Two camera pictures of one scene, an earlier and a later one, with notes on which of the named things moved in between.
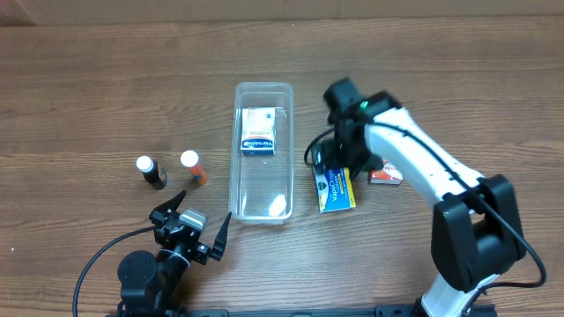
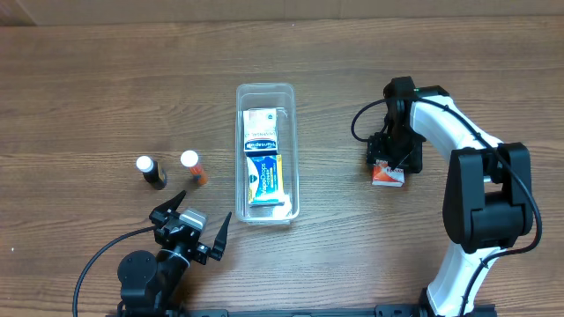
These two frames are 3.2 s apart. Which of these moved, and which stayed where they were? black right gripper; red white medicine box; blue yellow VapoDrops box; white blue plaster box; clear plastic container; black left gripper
Moved: blue yellow VapoDrops box; black right gripper
Stayed: white blue plaster box; red white medicine box; clear plastic container; black left gripper
